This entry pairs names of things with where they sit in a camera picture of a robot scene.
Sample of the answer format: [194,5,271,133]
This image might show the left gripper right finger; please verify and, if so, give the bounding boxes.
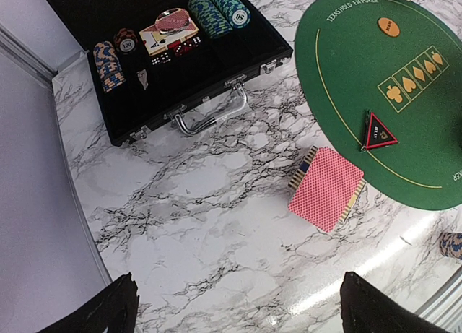
[341,272,444,332]

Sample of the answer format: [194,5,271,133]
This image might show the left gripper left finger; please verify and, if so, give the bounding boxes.
[43,272,139,332]

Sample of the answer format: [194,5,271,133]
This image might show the blue ten chip stack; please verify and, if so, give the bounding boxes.
[439,232,462,260]

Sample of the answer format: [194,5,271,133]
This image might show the triangular all-in button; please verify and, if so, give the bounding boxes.
[361,110,398,152]

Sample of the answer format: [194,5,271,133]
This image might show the orange big blind button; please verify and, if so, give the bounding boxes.
[378,17,401,38]

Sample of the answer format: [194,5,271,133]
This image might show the red-backed playing card deck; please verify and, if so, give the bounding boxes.
[288,146,365,233]

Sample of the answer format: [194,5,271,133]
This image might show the round green poker mat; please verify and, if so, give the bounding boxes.
[295,0,461,210]

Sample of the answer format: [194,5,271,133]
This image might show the blue-tan chip row in case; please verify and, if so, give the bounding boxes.
[93,40,126,93]

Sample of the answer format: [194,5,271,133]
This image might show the black poker chip case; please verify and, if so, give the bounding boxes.
[46,0,292,146]

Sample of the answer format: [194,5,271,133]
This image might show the dice in case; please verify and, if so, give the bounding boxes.
[151,35,202,66]

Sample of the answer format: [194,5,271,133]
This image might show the orange-black chip row in case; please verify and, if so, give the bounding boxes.
[113,27,138,54]

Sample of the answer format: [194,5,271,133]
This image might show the card deck in case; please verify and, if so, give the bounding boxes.
[139,8,199,56]

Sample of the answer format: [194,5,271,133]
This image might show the green chip row in case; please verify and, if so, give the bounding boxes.
[188,0,232,39]

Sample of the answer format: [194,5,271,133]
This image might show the teal chip row in case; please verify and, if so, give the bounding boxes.
[212,0,251,29]

